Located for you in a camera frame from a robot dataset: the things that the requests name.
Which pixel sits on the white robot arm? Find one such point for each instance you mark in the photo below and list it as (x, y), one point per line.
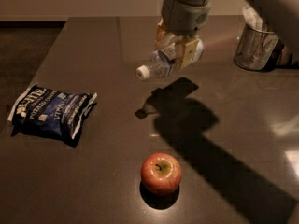
(180, 22)

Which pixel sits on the crumpled white paper in cup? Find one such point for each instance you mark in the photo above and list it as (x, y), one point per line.
(253, 19)

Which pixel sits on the clear plastic water bottle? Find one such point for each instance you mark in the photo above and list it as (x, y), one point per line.
(162, 62)

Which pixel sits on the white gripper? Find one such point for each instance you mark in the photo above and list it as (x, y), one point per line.
(183, 19)

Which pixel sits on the blue potato chips bag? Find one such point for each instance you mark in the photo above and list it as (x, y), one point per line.
(53, 114)

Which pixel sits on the red apple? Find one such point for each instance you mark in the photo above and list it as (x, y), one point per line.
(161, 174)

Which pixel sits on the wire mesh cup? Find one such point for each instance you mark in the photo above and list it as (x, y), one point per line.
(255, 47)

